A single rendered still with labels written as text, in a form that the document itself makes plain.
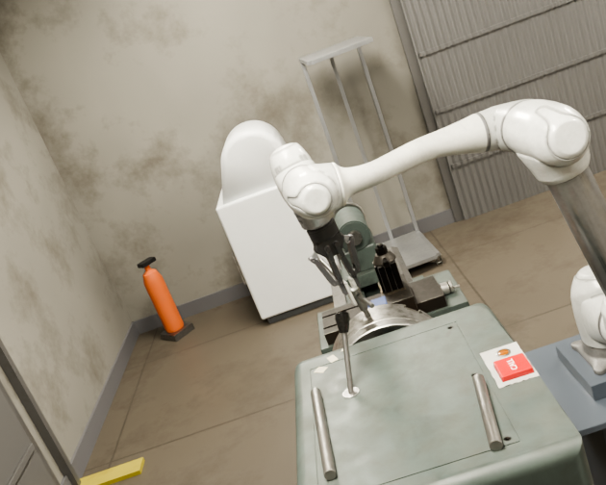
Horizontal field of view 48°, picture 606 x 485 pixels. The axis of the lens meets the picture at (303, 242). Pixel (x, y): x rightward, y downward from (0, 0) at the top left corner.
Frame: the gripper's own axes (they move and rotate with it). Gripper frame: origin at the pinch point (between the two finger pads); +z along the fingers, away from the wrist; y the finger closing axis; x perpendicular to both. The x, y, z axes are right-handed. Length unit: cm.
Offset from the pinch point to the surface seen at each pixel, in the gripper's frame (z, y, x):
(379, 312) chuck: 7.0, -3.0, 4.2
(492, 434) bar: 4, 4, 70
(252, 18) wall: -75, -97, -354
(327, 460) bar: 2, 29, 55
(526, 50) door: 34, -265, -303
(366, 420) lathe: 4, 18, 46
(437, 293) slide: 35, -35, -44
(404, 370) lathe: 5.4, 5.2, 36.8
